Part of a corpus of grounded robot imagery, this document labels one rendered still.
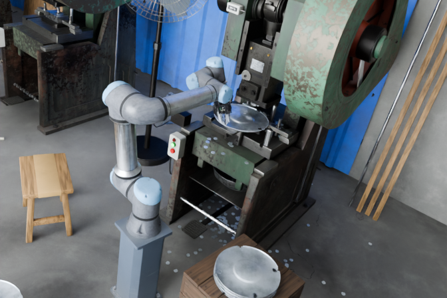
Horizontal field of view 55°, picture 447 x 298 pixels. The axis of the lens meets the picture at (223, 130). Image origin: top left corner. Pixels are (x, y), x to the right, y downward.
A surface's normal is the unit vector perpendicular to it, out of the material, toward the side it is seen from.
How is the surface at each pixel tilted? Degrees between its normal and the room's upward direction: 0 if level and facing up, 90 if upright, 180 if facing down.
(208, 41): 90
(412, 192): 90
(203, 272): 0
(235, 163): 90
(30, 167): 0
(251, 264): 0
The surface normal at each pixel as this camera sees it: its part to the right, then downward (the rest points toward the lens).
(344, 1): -0.44, -0.14
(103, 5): 0.77, 0.43
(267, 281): 0.18, -0.85
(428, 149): -0.59, 0.31
